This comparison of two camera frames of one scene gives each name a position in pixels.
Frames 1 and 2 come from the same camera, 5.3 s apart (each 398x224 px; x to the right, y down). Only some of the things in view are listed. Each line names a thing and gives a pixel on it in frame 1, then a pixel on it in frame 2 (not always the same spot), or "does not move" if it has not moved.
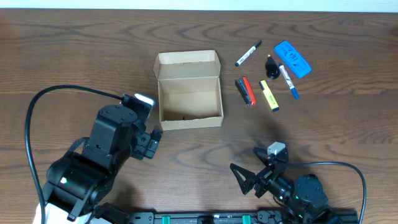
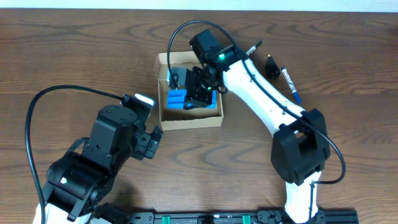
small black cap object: (273, 70) does not move
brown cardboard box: (189, 90) does not move
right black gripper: (261, 179) to (198, 90)
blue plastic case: (294, 58) to (176, 100)
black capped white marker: (255, 46) does not move
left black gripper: (148, 144) does not move
